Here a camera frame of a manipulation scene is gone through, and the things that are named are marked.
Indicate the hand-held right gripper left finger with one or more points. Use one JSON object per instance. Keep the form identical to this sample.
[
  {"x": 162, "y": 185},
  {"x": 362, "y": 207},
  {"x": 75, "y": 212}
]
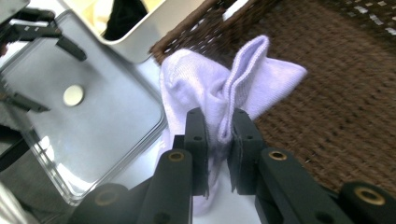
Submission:
[{"x": 196, "y": 137}]

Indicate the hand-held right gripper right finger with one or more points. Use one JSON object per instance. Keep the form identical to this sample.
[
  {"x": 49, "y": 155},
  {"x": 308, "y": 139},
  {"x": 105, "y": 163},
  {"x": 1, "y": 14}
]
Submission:
[{"x": 246, "y": 149}]

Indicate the clear lid with round knob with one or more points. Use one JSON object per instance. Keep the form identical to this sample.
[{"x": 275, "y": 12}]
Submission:
[{"x": 109, "y": 124}]

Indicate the brown wicker basket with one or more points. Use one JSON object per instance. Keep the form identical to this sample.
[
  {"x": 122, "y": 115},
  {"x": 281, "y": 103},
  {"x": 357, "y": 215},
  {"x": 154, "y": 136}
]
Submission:
[{"x": 342, "y": 109}]

